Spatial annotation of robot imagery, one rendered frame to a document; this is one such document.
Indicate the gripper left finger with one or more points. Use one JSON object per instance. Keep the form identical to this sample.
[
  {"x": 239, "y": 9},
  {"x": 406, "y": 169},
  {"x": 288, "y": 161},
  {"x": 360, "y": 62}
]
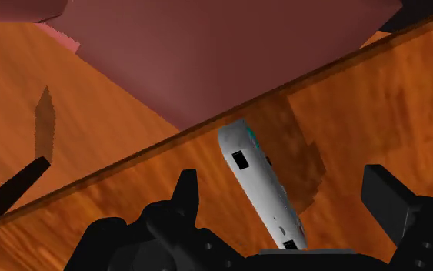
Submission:
[{"x": 171, "y": 232}]

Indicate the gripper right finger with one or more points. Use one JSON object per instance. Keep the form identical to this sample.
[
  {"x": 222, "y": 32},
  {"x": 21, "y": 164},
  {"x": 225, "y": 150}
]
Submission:
[{"x": 422, "y": 229}]

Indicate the white remote control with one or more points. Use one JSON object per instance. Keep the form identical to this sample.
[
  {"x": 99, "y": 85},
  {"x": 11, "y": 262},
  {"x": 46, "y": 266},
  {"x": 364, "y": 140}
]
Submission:
[{"x": 258, "y": 180}]

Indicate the black straight bar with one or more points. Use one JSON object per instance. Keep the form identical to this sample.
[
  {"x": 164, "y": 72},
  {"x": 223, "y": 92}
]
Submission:
[{"x": 11, "y": 189}]

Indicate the dark red robot stand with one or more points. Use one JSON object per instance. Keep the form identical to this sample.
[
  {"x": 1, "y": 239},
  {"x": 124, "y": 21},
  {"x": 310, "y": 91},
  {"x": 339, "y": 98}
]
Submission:
[{"x": 208, "y": 56}]

